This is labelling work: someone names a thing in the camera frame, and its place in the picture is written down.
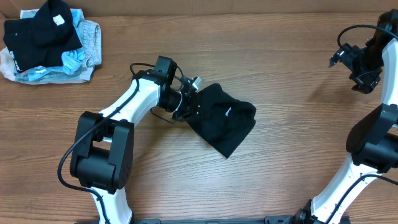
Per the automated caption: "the black t-shirt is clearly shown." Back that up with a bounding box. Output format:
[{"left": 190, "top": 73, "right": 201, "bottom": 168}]
[{"left": 187, "top": 83, "right": 256, "bottom": 158}]

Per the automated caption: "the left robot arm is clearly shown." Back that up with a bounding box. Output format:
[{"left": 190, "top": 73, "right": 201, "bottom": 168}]
[{"left": 69, "top": 69, "right": 202, "bottom": 223}]

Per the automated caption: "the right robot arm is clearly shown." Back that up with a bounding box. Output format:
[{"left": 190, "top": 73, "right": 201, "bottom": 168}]
[{"left": 285, "top": 9, "right": 397, "bottom": 223}]

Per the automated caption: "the grey patterned folded garment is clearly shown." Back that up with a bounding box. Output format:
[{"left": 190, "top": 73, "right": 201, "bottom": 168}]
[{"left": 77, "top": 19, "right": 102, "bottom": 68}]

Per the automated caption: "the light blue folded garment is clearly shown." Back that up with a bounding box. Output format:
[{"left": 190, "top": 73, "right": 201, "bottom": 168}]
[{"left": 27, "top": 9, "right": 86, "bottom": 82}]

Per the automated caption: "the folded black garment on pile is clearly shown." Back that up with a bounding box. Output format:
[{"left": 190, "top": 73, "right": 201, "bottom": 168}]
[{"left": 3, "top": 0, "right": 82, "bottom": 73}]

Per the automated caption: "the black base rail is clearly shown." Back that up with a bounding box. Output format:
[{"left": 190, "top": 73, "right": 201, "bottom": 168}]
[{"left": 74, "top": 215, "right": 352, "bottom": 224}]

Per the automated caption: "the brown cardboard back wall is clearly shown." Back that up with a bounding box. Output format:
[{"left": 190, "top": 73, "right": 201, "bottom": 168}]
[{"left": 0, "top": 0, "right": 398, "bottom": 19}]

